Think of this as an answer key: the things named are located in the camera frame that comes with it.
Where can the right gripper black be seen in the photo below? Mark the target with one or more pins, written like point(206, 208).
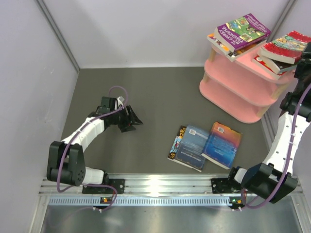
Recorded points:
point(303, 68)

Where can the Roald Dahl Charlie book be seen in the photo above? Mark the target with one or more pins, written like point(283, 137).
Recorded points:
point(218, 44)

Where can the pink three-tier shelf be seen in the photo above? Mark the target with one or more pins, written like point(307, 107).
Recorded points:
point(241, 88)

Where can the dark brown paperback book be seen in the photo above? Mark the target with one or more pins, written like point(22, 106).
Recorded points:
point(232, 56)

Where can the blue orange paperback book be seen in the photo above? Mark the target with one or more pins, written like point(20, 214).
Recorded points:
point(222, 145)

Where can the red 13-storey treehouse book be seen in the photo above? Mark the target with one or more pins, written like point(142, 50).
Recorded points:
point(258, 61)

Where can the black yellow book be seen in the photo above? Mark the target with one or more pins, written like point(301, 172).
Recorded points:
point(176, 142)

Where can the yellow illustrated paperback book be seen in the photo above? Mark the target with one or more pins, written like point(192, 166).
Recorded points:
point(276, 66)

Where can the purple 117-storey treehouse book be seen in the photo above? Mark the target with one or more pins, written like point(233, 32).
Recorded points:
point(241, 32)

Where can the red starred book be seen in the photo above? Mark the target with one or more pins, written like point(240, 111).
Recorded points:
point(286, 49)

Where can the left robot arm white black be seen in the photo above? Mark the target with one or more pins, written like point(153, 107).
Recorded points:
point(66, 162)

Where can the perforated cable duct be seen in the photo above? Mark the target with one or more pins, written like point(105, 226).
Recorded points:
point(146, 201)

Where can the aluminium mounting rail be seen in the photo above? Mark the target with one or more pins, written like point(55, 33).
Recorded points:
point(164, 185)

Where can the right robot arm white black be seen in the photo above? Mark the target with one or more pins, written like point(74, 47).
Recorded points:
point(272, 179)

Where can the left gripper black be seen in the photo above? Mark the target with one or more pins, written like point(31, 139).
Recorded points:
point(126, 119)

